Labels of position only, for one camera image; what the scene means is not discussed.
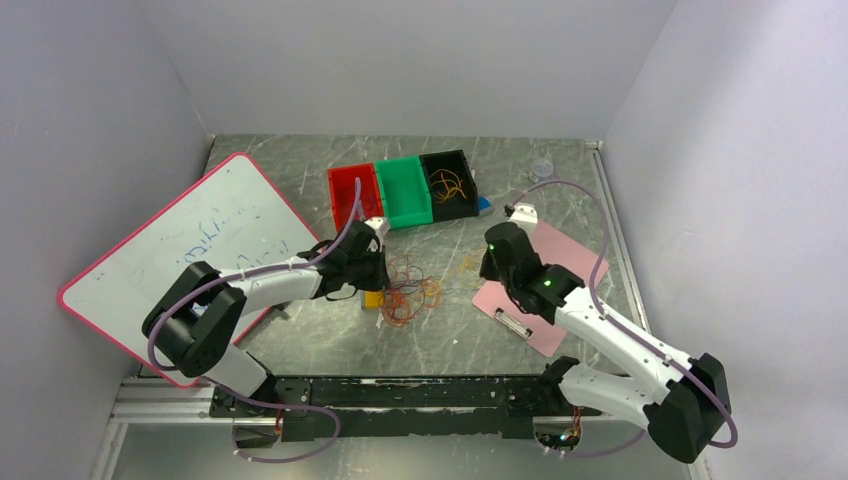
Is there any orange cable bundle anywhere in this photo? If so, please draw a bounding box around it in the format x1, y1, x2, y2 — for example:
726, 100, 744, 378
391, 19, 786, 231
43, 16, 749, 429
378, 254, 444, 330

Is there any thin purple cable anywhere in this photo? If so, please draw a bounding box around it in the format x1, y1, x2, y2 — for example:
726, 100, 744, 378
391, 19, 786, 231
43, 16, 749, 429
341, 188, 372, 220

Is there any yellow cable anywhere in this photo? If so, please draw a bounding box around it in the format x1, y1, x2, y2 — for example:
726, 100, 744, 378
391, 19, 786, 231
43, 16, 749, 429
429, 168, 470, 205
441, 248, 488, 287

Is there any green plastic bin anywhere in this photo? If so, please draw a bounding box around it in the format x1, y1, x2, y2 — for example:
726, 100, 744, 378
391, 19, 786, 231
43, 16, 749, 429
374, 156, 433, 230

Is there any red plastic bin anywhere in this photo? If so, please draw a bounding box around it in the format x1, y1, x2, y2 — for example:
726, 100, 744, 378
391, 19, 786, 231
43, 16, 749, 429
327, 163, 384, 232

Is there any black plastic bin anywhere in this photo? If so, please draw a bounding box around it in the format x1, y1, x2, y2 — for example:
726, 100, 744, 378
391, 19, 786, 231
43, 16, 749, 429
419, 150, 479, 223

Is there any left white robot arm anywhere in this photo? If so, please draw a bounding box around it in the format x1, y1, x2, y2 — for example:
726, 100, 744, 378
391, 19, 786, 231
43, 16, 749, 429
141, 217, 390, 416

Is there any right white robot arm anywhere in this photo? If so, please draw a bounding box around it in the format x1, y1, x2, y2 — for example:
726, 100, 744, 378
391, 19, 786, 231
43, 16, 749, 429
480, 222, 731, 464

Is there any yellow cube block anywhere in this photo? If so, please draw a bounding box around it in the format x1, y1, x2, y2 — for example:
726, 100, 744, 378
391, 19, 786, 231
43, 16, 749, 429
361, 291, 385, 311

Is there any pink clipboard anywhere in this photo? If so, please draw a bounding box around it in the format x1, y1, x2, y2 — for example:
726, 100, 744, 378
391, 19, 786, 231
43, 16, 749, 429
472, 221, 597, 358

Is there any blue pencil sharpener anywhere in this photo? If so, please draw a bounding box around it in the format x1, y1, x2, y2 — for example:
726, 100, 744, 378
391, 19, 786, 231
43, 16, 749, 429
477, 196, 493, 217

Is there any small clear jar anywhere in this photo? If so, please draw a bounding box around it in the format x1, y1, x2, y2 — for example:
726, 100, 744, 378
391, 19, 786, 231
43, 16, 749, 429
528, 158, 555, 184

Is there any pink framed whiteboard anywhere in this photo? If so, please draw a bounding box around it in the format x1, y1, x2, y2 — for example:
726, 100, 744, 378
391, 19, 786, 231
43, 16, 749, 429
58, 153, 318, 364

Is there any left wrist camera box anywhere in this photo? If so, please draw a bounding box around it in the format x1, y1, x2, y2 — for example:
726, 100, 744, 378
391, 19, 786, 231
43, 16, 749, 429
365, 216, 391, 242

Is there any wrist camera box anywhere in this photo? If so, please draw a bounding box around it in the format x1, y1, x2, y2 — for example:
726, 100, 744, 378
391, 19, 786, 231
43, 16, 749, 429
365, 216, 391, 242
504, 203, 539, 236

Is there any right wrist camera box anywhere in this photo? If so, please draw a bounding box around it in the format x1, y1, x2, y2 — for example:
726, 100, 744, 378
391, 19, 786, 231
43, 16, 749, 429
504, 203, 539, 236

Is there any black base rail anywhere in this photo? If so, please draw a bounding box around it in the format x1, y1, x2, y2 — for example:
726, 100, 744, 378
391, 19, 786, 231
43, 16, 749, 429
209, 374, 596, 442

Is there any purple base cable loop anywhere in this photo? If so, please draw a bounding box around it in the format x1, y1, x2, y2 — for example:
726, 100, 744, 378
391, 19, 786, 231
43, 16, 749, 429
230, 405, 342, 465

